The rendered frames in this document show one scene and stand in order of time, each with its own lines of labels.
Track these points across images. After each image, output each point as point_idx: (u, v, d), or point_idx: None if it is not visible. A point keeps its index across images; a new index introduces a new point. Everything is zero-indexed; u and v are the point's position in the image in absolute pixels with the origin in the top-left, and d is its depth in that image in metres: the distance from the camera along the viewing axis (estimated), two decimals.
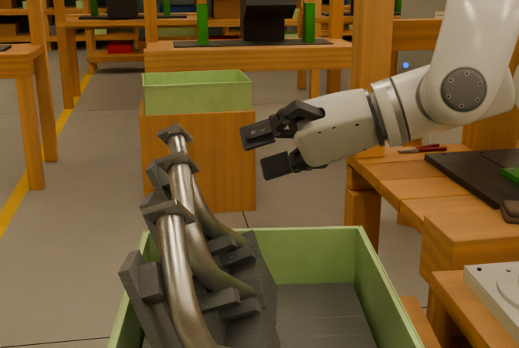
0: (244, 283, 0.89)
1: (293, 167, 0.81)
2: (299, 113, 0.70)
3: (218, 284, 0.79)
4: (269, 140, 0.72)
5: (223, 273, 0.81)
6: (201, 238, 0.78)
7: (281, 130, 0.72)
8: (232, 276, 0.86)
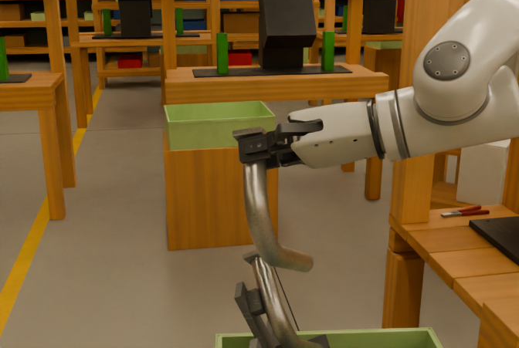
0: (303, 255, 0.89)
1: (283, 160, 0.78)
2: (287, 135, 0.71)
3: (279, 262, 0.79)
4: (264, 157, 0.75)
5: (285, 251, 0.80)
6: (267, 217, 0.77)
7: (273, 149, 0.74)
8: (293, 251, 0.85)
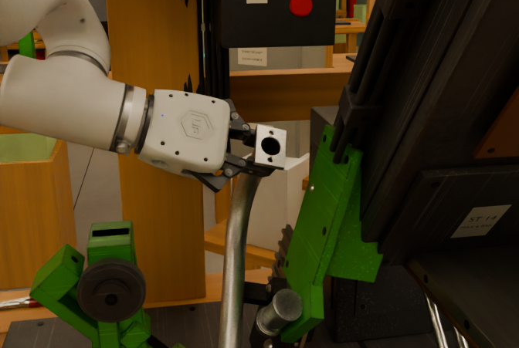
0: (222, 305, 0.78)
1: None
2: None
3: (228, 234, 0.86)
4: (247, 141, 0.80)
5: (226, 236, 0.84)
6: (241, 193, 0.83)
7: (237, 130, 0.79)
8: (227, 271, 0.81)
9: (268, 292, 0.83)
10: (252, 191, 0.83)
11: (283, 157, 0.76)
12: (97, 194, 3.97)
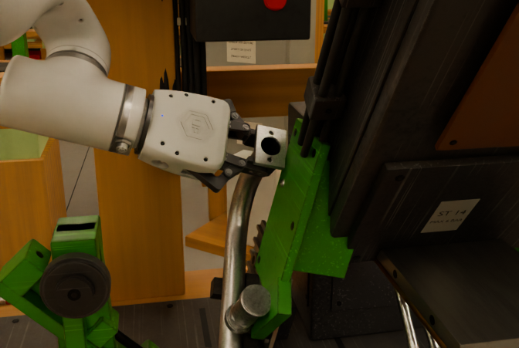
0: (222, 305, 0.78)
1: None
2: None
3: (228, 234, 0.86)
4: (247, 141, 0.80)
5: (226, 236, 0.84)
6: (241, 193, 0.83)
7: (237, 130, 0.79)
8: (227, 271, 0.81)
9: None
10: (252, 191, 0.83)
11: (283, 157, 0.76)
12: (91, 194, 3.96)
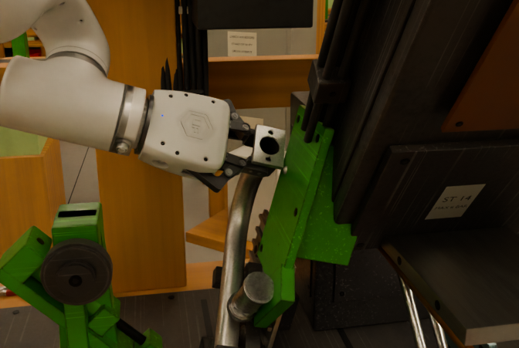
0: (219, 305, 0.78)
1: None
2: None
3: None
4: (247, 141, 0.80)
5: (226, 237, 0.84)
6: (241, 194, 0.83)
7: (237, 130, 0.79)
8: (225, 271, 0.80)
9: None
10: (252, 192, 0.83)
11: (282, 157, 0.75)
12: (91, 191, 3.96)
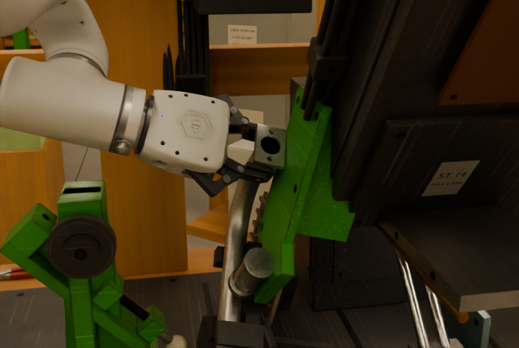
0: (220, 304, 0.78)
1: None
2: None
3: None
4: (246, 135, 0.80)
5: (226, 236, 0.84)
6: (242, 193, 0.83)
7: None
8: (225, 271, 0.80)
9: None
10: (252, 191, 0.83)
11: (283, 156, 0.76)
12: None
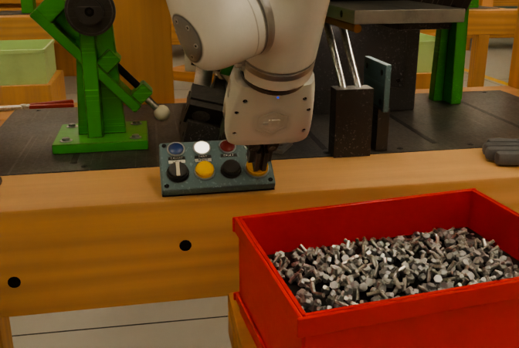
0: (195, 79, 1.02)
1: None
2: None
3: None
4: None
5: None
6: None
7: None
8: None
9: None
10: None
11: None
12: None
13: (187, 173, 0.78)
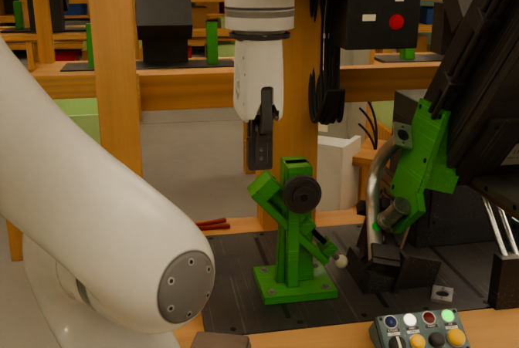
0: (369, 234, 1.24)
1: None
2: (270, 123, 0.72)
3: (366, 194, 1.32)
4: (272, 144, 0.77)
5: (366, 194, 1.30)
6: (377, 166, 1.29)
7: (270, 136, 0.75)
8: (370, 214, 1.26)
9: None
10: (384, 165, 1.29)
11: (411, 141, 1.21)
12: (147, 180, 4.43)
13: (405, 346, 0.99)
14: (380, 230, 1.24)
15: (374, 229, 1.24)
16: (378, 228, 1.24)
